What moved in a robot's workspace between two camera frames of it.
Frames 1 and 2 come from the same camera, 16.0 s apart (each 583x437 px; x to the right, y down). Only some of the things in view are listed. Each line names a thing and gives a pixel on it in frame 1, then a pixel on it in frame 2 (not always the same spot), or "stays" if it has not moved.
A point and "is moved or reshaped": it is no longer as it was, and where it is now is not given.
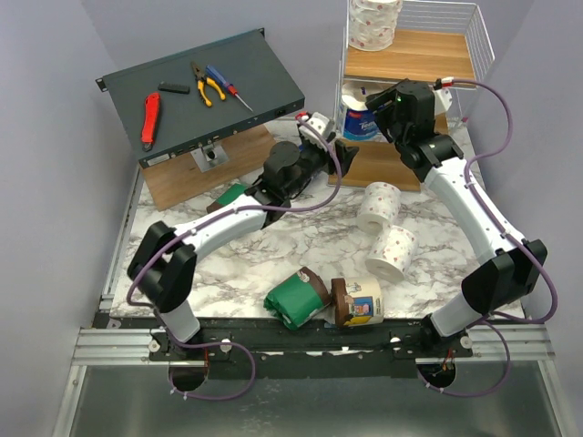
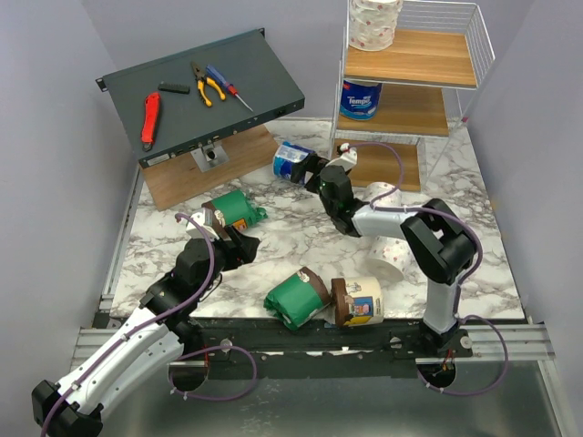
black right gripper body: [383, 106] to [312, 172]
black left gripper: [343, 155] to [243, 249]
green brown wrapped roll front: [295, 299] stays
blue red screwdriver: [230, 88] stays
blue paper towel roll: [360, 123] is moved or reshaped
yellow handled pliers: [200, 81] stays
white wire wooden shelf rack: [439, 42] stays
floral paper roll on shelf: [373, 23] stays
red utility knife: [150, 120] stays
